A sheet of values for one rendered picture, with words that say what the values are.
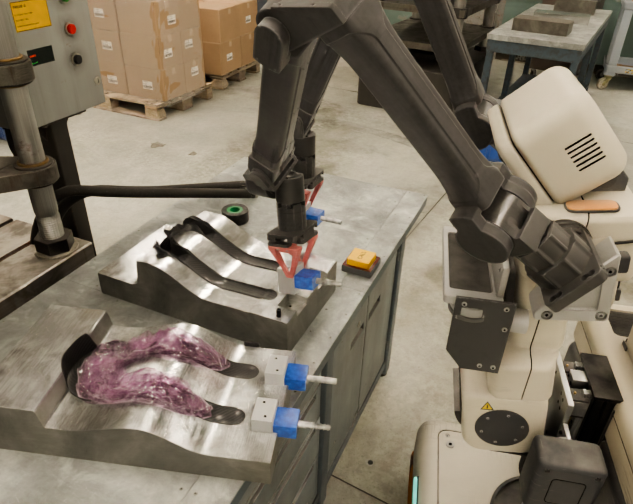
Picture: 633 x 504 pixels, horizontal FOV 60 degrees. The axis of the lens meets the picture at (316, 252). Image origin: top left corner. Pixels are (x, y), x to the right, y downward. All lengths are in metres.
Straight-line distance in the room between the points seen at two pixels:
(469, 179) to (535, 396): 0.55
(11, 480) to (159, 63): 4.17
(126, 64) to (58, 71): 3.46
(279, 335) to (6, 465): 0.52
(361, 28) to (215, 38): 5.09
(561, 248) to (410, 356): 1.65
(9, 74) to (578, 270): 1.21
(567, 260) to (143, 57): 4.50
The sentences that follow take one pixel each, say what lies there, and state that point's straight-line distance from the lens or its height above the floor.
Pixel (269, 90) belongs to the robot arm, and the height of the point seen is 1.38.
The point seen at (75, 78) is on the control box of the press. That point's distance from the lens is 1.76.
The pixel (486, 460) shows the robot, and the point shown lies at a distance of 1.74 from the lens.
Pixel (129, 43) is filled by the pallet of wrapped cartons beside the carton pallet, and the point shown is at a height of 0.59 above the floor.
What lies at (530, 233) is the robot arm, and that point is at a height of 1.24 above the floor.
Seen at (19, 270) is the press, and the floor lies 0.78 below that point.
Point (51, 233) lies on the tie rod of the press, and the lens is 1.61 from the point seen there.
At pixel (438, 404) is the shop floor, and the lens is 2.22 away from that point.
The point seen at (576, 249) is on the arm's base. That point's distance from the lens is 0.81.
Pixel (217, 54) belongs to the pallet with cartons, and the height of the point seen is 0.34.
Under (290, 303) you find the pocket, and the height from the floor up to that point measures 0.86.
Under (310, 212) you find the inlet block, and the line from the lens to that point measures 1.39.
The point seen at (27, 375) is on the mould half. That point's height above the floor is 0.91.
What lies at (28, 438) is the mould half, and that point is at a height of 0.84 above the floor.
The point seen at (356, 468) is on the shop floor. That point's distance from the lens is 1.99.
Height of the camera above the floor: 1.60
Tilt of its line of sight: 32 degrees down
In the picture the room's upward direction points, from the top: 2 degrees clockwise
